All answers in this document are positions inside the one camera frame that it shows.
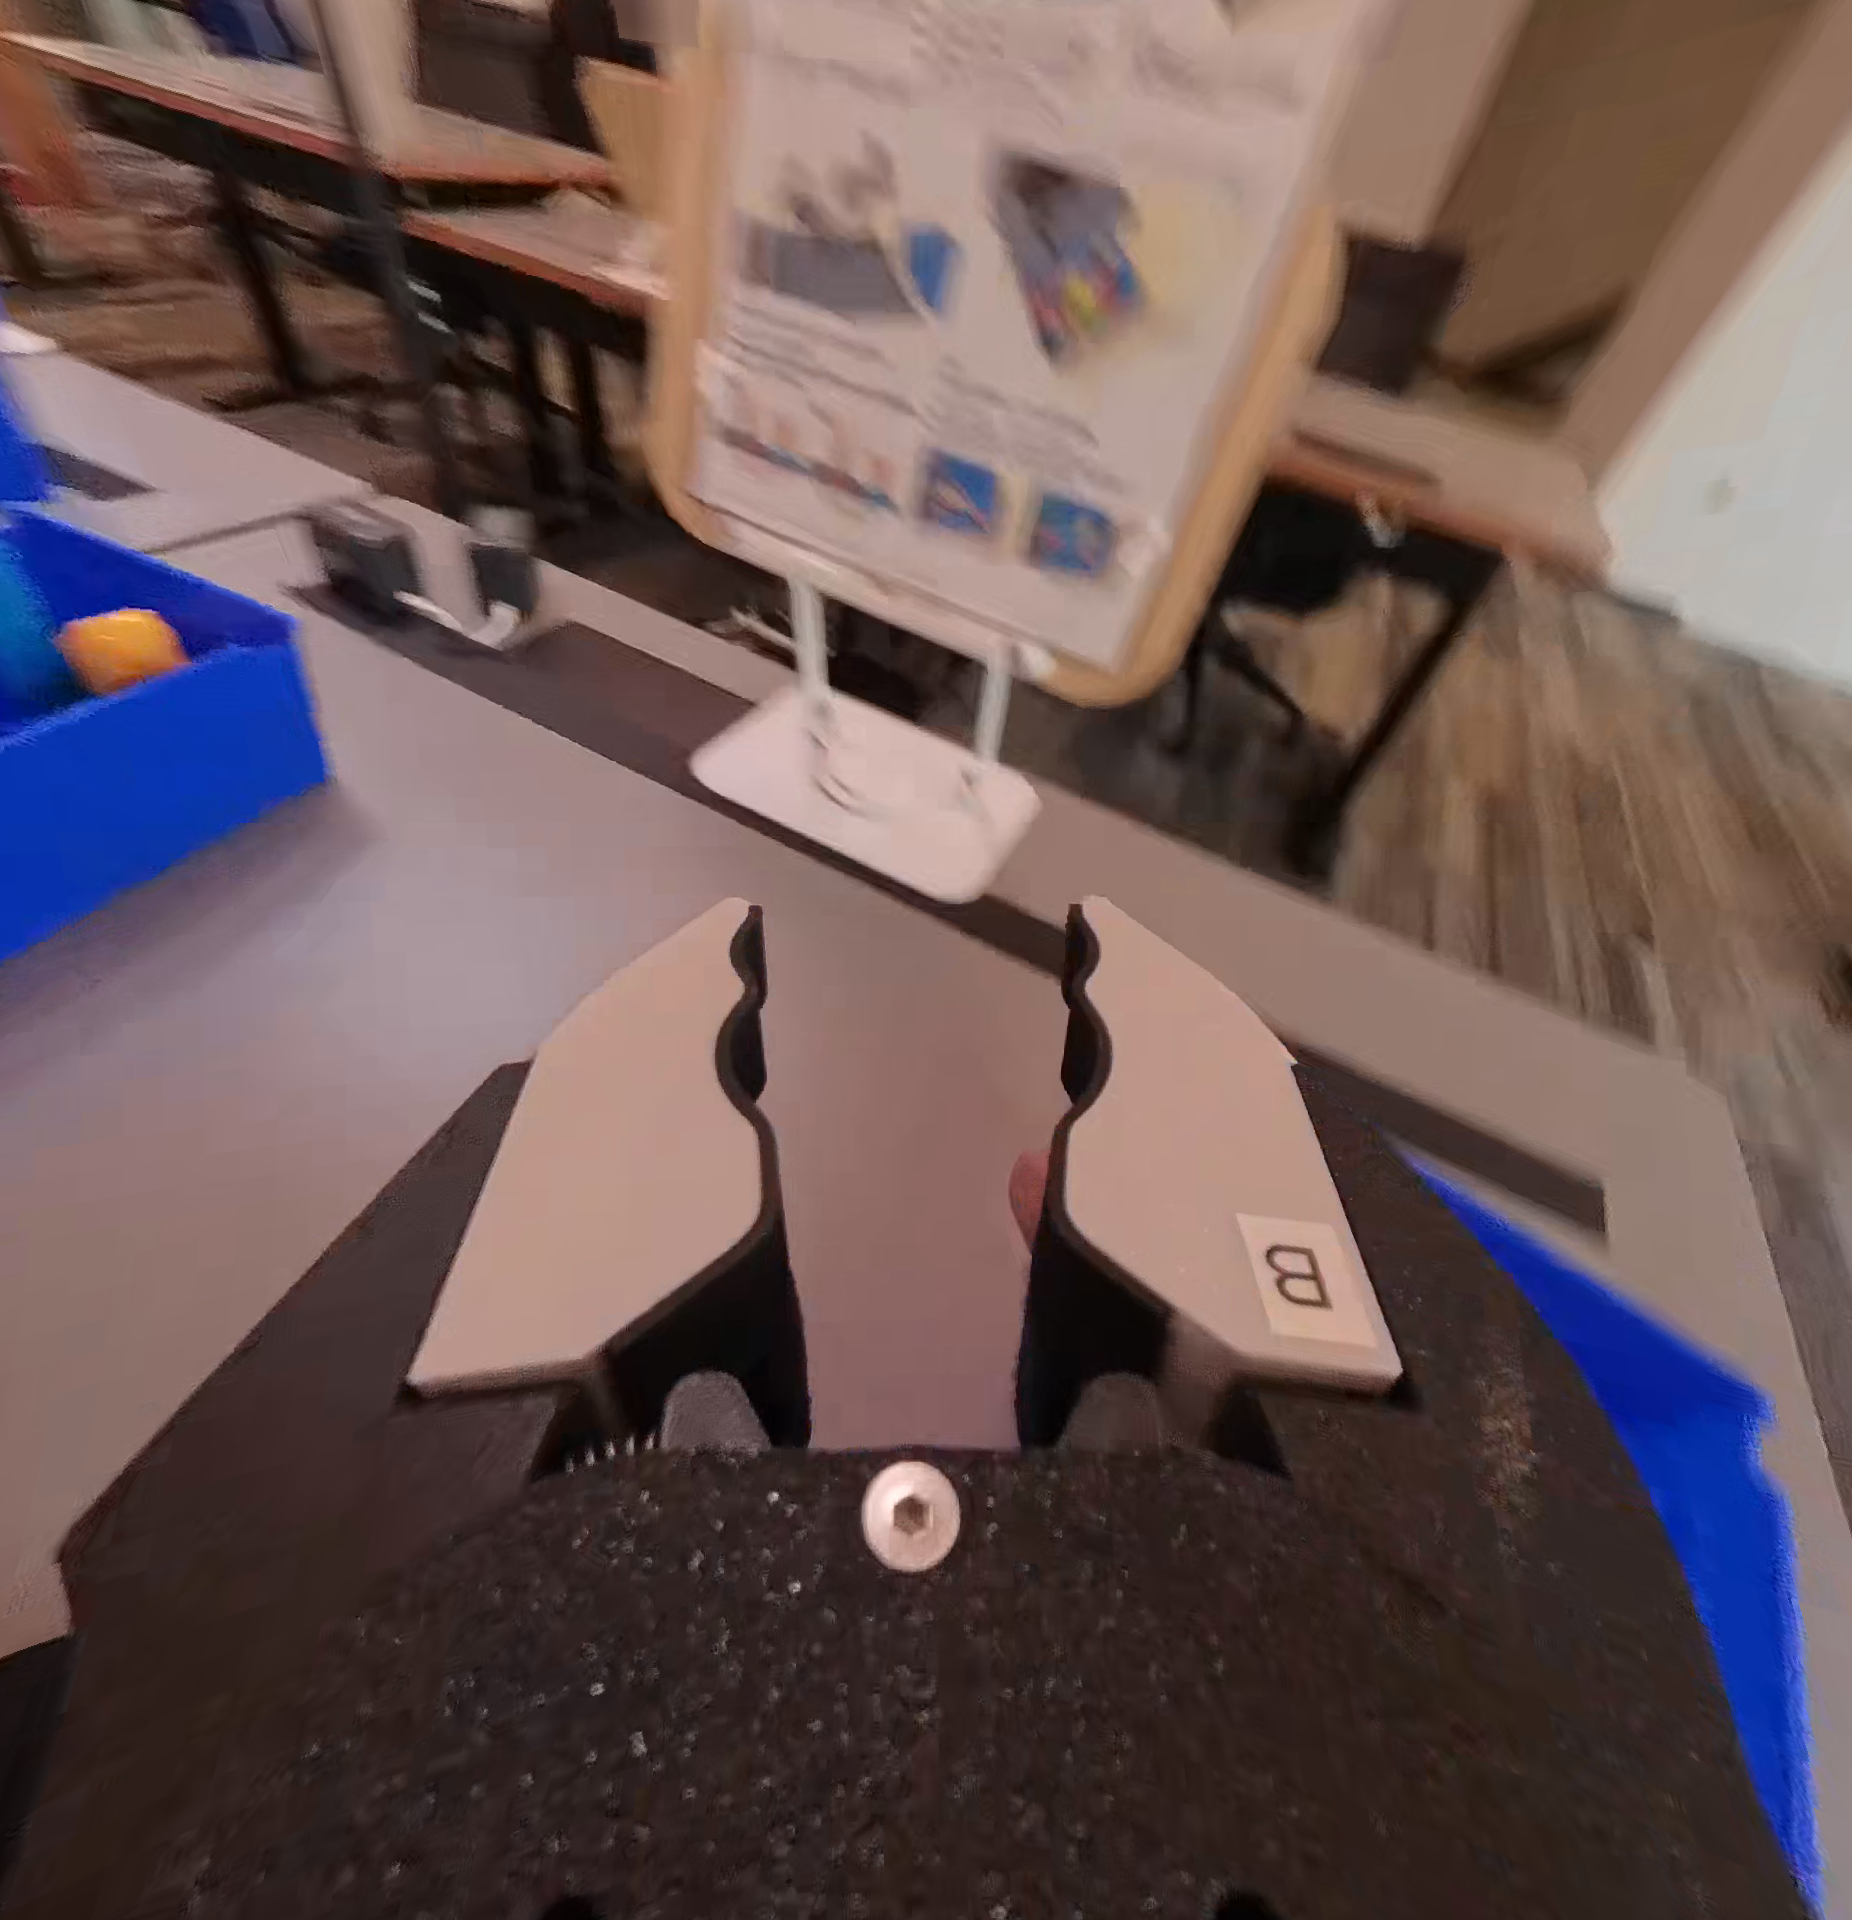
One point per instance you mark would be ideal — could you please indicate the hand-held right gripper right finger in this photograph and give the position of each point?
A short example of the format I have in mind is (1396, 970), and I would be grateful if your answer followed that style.
(1196, 1172)

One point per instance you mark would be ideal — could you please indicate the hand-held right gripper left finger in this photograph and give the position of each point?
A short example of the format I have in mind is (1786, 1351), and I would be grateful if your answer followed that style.
(610, 1201)

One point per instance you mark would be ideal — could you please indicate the blue mega block tower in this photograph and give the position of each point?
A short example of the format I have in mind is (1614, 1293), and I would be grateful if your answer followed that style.
(11, 615)

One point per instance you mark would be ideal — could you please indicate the orange mega block tower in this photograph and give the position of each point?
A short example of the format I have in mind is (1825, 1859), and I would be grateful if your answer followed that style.
(114, 650)

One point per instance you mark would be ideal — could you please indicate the white poster stand base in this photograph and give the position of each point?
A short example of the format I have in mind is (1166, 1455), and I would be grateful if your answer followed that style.
(867, 809)

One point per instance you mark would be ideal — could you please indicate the black power adapter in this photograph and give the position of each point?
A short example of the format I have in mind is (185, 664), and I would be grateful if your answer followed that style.
(504, 578)
(360, 556)

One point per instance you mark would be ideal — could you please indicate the black office chair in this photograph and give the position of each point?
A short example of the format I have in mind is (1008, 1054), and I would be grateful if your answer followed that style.
(1391, 317)

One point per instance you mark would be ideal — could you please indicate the instruction poster board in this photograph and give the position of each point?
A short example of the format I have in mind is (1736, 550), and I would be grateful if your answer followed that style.
(942, 301)

